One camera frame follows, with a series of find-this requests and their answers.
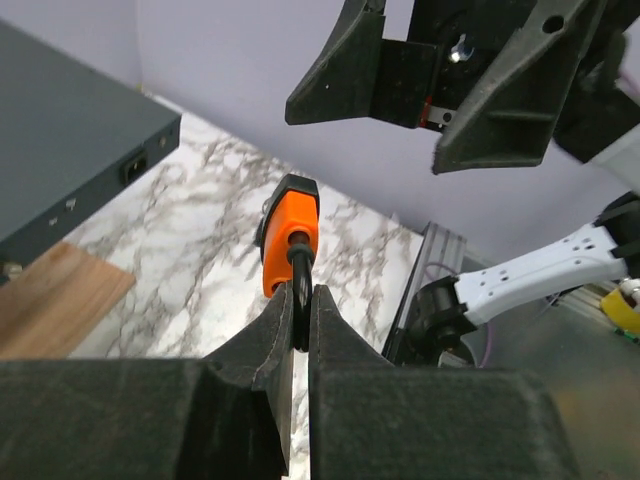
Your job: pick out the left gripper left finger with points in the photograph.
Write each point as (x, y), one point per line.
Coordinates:
(223, 416)

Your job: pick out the aluminium frame rail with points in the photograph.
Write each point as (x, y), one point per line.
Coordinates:
(428, 293)

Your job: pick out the yellow padlock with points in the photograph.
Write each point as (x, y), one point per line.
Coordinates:
(621, 307)

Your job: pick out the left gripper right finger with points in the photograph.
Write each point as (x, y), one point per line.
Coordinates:
(369, 419)

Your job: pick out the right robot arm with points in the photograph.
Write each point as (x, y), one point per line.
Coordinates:
(604, 249)

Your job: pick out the orange padlock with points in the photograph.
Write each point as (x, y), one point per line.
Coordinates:
(288, 237)

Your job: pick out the wooden board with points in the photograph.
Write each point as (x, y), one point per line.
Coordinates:
(49, 308)

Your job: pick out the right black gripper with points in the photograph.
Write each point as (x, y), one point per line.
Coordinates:
(498, 80)

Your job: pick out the dark green network switch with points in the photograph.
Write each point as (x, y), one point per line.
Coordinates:
(72, 139)

